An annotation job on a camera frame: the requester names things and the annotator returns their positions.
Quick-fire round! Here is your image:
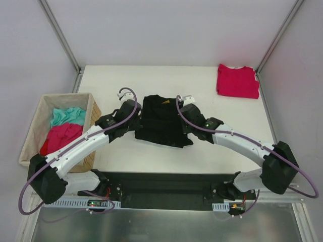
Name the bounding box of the black flower print t-shirt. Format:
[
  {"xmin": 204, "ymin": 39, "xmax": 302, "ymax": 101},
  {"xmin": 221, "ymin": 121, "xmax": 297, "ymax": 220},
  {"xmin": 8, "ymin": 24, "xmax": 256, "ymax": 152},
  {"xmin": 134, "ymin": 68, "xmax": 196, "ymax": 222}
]
[{"xmin": 135, "ymin": 95, "xmax": 193, "ymax": 148}]

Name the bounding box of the wicker laundry basket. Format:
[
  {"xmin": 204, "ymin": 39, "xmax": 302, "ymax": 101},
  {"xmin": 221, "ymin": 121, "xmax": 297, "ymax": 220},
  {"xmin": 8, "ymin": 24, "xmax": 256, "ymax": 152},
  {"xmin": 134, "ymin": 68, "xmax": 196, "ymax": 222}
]
[{"xmin": 19, "ymin": 93, "xmax": 101, "ymax": 167}]

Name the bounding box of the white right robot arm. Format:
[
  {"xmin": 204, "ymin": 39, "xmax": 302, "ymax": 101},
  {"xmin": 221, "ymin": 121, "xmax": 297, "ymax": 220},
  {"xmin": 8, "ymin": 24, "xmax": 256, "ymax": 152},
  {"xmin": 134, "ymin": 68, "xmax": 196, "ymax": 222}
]
[{"xmin": 176, "ymin": 96, "xmax": 299, "ymax": 201}]

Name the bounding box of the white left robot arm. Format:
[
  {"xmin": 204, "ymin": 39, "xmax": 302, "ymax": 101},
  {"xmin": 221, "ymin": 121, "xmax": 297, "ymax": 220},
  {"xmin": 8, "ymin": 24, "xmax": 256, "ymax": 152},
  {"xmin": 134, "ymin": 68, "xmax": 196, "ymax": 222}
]
[{"xmin": 27, "ymin": 88, "xmax": 141, "ymax": 204}]

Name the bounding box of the teal t-shirt in basket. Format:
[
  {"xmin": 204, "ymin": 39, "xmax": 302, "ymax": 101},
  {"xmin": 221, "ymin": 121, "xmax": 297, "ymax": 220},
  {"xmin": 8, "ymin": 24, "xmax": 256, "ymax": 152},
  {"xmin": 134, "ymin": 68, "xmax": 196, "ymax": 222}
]
[{"xmin": 50, "ymin": 107, "xmax": 86, "ymax": 127}]

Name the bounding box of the folded red t-shirt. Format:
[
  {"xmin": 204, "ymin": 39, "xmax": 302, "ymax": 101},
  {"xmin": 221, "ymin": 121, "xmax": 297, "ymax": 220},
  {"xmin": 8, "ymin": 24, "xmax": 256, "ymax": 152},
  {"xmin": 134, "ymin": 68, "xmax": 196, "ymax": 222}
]
[{"xmin": 217, "ymin": 64, "xmax": 259, "ymax": 99}]

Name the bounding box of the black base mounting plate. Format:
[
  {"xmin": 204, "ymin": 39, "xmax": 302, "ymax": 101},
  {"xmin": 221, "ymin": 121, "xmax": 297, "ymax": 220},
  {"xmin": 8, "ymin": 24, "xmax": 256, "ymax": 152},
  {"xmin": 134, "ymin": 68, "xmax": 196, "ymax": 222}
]
[{"xmin": 77, "ymin": 170, "xmax": 256, "ymax": 209}]

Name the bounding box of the red t-shirt in basket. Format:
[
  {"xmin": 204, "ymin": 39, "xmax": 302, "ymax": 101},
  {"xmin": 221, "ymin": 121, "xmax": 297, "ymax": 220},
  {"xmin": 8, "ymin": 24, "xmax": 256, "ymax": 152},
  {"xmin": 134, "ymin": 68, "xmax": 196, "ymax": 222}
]
[{"xmin": 39, "ymin": 123, "xmax": 83, "ymax": 156}]

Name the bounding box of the left aluminium frame post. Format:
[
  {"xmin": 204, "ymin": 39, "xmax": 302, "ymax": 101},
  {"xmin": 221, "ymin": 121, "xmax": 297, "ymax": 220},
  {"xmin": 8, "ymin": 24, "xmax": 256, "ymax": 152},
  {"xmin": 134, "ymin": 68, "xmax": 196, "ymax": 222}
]
[{"xmin": 38, "ymin": 0, "xmax": 83, "ymax": 74}]

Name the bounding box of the aluminium frame post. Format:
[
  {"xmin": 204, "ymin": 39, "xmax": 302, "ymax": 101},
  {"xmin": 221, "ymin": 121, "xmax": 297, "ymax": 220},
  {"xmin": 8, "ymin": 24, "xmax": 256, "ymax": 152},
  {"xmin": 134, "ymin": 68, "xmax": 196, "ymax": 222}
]
[
  {"xmin": 38, "ymin": 0, "xmax": 83, "ymax": 74},
  {"xmin": 254, "ymin": 0, "xmax": 305, "ymax": 76}
]

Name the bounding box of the left white cable duct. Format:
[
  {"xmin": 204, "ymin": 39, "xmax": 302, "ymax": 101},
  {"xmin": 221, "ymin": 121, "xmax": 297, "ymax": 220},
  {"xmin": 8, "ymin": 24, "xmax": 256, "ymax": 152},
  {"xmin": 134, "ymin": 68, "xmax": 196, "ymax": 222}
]
[{"xmin": 45, "ymin": 198, "xmax": 121, "ymax": 209}]

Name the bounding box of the white cable duct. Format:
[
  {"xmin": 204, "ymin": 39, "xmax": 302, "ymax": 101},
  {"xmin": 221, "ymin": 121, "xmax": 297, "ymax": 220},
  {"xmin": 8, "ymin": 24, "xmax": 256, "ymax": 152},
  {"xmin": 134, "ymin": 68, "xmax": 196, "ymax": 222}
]
[
  {"xmin": 211, "ymin": 202, "xmax": 246, "ymax": 212},
  {"xmin": 45, "ymin": 198, "xmax": 121, "ymax": 209}
]

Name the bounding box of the right white cable duct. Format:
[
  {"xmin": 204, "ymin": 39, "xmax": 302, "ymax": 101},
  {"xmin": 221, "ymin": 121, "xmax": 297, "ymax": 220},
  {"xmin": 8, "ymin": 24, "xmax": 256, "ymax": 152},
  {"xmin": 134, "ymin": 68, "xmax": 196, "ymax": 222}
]
[{"xmin": 211, "ymin": 202, "xmax": 246, "ymax": 212}]

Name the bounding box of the right aluminium frame post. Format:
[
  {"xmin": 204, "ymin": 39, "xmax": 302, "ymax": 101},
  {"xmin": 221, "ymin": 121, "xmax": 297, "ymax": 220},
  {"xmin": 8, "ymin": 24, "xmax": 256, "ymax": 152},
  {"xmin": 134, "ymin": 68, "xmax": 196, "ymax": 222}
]
[{"xmin": 254, "ymin": 0, "xmax": 305, "ymax": 76}]

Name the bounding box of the aluminium front rail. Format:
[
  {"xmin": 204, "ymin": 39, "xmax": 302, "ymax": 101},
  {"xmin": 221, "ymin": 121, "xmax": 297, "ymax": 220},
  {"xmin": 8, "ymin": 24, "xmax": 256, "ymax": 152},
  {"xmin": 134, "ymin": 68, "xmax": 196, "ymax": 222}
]
[{"xmin": 32, "ymin": 176, "xmax": 306, "ymax": 204}]

